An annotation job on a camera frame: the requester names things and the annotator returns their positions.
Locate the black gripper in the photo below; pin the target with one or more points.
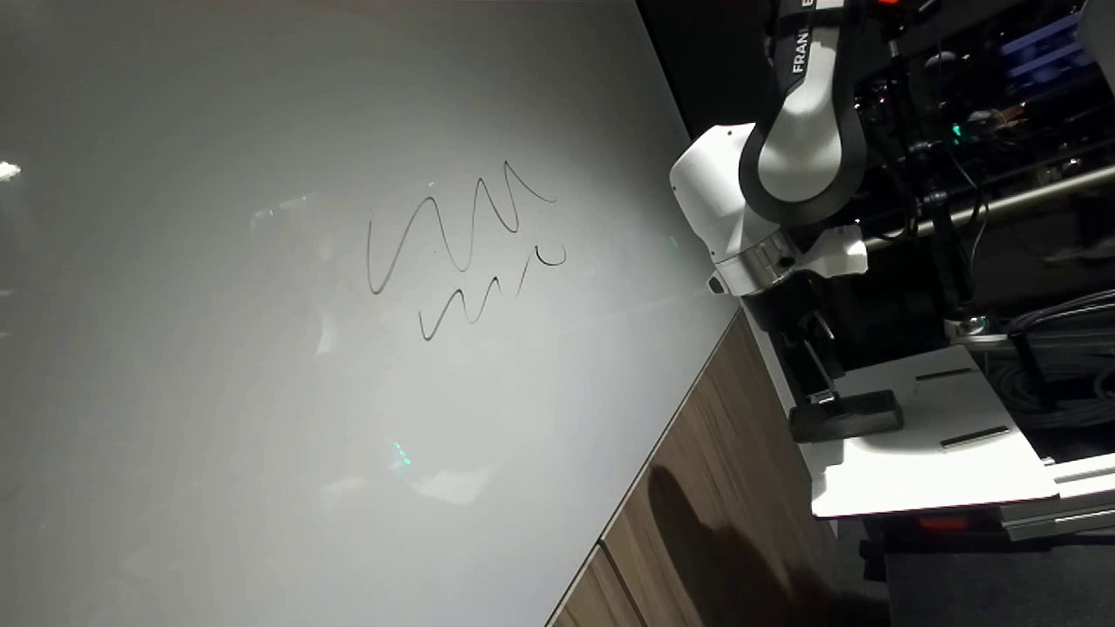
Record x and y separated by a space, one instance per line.
804 304

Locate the black felt whiteboard eraser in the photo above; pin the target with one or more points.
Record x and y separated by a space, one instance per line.
846 414

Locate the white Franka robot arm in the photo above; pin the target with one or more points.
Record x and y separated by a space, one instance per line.
804 140

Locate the large white whiteboard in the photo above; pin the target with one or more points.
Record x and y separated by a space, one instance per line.
232 371

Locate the black tripod pole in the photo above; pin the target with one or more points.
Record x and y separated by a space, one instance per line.
945 264

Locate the black support stand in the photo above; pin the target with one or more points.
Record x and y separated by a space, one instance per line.
963 569

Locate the blue lit monitor screen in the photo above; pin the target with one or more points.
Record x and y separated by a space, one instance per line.
1047 57

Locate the grey metal rail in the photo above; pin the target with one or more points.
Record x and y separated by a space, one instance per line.
1023 197

